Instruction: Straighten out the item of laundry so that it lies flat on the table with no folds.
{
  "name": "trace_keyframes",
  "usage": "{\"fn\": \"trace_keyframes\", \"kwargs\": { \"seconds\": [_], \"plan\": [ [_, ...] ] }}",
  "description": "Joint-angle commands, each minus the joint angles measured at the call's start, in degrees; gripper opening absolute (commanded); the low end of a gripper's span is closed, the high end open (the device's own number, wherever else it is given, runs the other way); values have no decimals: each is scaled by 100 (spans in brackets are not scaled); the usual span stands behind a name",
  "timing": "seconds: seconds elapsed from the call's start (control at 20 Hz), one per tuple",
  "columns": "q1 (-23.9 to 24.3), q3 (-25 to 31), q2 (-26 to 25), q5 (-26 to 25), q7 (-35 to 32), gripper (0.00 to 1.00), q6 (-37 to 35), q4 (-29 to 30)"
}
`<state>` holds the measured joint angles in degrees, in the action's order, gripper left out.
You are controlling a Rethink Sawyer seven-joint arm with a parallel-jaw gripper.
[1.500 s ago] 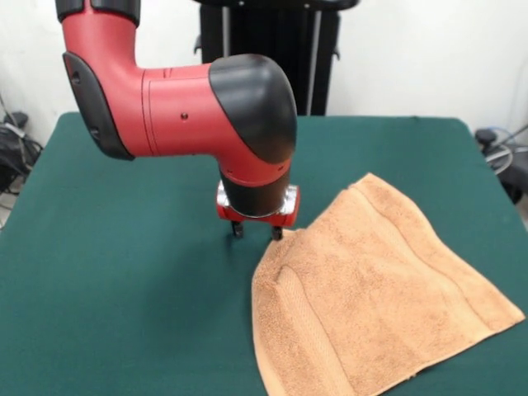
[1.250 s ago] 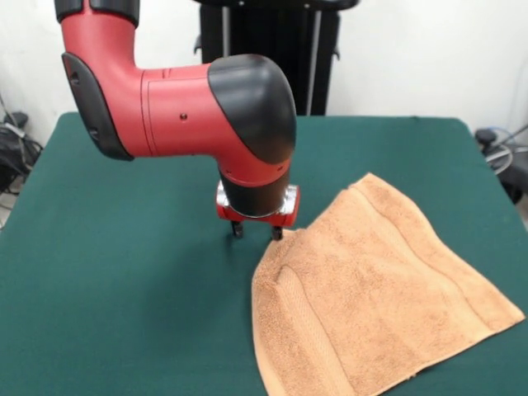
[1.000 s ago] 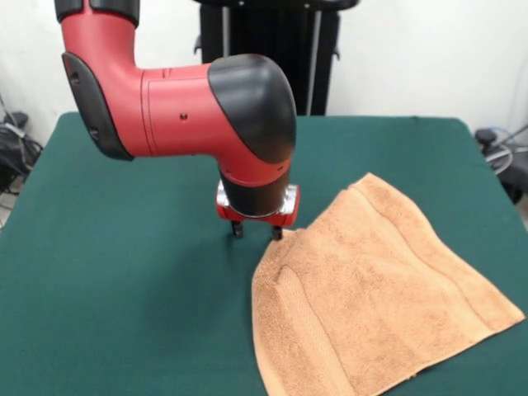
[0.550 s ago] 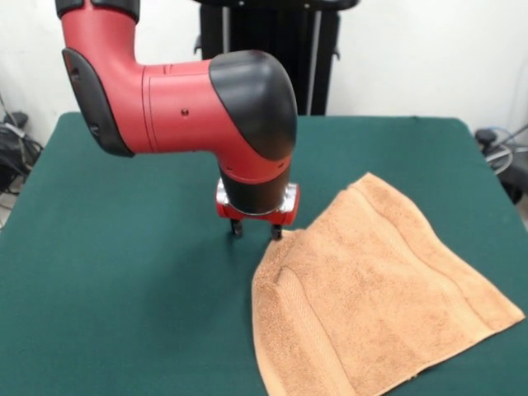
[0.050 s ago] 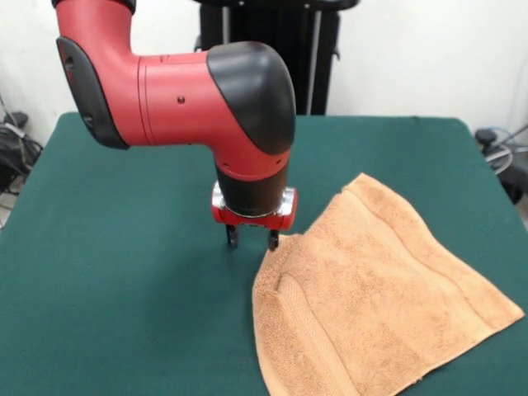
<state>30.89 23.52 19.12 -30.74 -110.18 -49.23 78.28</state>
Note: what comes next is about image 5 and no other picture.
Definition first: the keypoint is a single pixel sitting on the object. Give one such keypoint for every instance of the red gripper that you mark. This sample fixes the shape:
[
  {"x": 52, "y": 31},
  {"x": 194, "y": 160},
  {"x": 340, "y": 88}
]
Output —
[{"x": 284, "y": 218}]

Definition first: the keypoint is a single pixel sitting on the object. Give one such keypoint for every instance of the dark green table cloth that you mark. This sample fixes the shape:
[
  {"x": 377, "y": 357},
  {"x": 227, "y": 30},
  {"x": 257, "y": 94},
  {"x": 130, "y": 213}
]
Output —
[{"x": 123, "y": 288}]

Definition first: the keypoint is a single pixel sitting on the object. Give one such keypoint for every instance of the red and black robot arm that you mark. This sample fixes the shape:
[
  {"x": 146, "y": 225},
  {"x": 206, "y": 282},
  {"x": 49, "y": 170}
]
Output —
[{"x": 185, "y": 103}]

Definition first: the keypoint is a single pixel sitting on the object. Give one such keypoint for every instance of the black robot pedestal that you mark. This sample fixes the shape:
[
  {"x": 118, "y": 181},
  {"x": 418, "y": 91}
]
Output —
[{"x": 313, "y": 53}]

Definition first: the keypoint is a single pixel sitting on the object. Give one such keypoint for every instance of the tan terry towel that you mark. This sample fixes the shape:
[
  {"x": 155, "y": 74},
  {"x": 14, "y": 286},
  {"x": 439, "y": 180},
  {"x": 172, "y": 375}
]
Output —
[{"x": 371, "y": 297}]

